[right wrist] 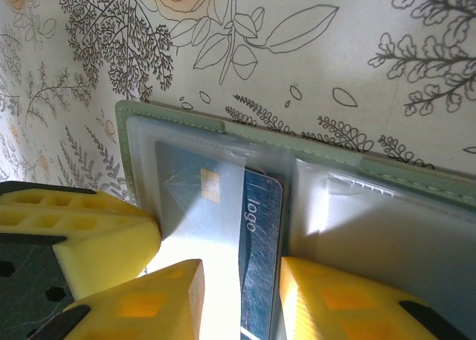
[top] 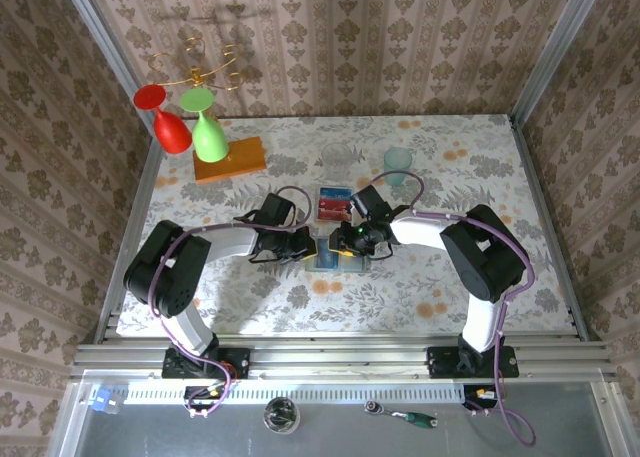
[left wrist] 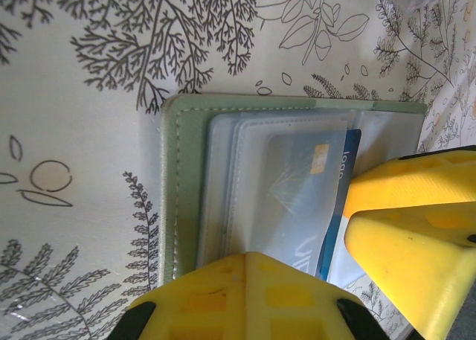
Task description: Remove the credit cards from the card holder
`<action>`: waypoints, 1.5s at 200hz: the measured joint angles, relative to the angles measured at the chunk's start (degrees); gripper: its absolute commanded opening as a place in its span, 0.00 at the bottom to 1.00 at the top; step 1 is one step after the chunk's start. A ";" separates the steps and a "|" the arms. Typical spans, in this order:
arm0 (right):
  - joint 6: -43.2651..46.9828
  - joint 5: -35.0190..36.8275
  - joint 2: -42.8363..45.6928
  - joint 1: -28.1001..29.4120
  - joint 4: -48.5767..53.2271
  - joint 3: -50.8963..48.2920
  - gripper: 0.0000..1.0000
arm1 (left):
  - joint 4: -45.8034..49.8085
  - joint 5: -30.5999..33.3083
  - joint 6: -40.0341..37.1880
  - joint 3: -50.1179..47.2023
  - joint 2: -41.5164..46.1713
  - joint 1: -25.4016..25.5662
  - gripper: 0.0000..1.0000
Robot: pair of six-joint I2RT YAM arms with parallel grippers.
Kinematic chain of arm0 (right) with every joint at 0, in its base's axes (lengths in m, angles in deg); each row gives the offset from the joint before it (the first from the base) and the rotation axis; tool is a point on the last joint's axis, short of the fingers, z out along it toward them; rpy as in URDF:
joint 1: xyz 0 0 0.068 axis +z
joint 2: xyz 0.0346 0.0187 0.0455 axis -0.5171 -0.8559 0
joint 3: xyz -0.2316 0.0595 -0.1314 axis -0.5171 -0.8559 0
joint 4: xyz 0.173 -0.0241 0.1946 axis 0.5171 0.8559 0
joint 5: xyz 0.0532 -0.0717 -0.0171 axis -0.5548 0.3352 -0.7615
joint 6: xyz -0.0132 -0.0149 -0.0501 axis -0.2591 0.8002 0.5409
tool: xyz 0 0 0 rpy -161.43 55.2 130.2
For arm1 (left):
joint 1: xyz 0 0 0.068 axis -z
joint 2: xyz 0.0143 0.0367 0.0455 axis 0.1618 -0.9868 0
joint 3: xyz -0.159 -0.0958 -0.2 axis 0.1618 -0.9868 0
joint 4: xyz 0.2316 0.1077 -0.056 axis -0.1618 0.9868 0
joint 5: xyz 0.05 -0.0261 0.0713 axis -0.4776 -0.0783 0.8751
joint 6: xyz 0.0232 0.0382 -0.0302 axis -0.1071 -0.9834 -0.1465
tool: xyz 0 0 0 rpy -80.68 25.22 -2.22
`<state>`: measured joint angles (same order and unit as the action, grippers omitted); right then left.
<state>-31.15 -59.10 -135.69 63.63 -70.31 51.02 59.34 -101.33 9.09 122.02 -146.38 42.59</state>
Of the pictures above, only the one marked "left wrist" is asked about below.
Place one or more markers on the mint green card holder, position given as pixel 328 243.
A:
pixel 186 169

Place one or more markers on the blue credit card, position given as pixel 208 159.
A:
pixel 297 191

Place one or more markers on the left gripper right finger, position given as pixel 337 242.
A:
pixel 294 310

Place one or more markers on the floral table cover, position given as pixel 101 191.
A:
pixel 93 94

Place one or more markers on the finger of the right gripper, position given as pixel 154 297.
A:
pixel 409 258
pixel 409 183

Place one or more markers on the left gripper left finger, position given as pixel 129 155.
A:
pixel 201 310

